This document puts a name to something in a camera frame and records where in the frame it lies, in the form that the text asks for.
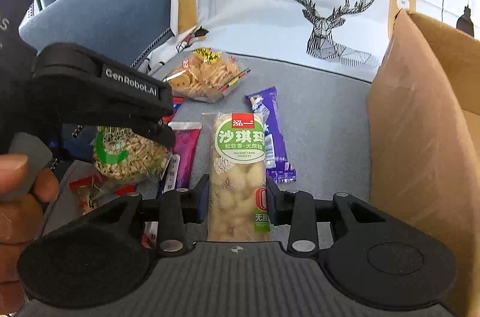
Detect round green puffed grain cake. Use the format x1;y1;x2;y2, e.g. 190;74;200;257
93;127;172;183

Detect sachima pastry pack green label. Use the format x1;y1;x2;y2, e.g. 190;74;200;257
206;113;270;242

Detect small biscuit bag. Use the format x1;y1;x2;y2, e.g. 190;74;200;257
164;48;251;103

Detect person's left hand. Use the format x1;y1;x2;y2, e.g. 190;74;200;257
1;169;59;315

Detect small red clear candy pack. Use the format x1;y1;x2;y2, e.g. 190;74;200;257
69;173;137;215

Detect red snack bag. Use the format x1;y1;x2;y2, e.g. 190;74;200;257
172;96;185;115

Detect blue purple chocolate bar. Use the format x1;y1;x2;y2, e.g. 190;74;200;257
245;87;296;184

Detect purple wafer bar pack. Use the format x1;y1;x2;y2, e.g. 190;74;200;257
159;122;202;193

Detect cardboard box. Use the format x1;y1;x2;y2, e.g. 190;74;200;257
367;11;479;316

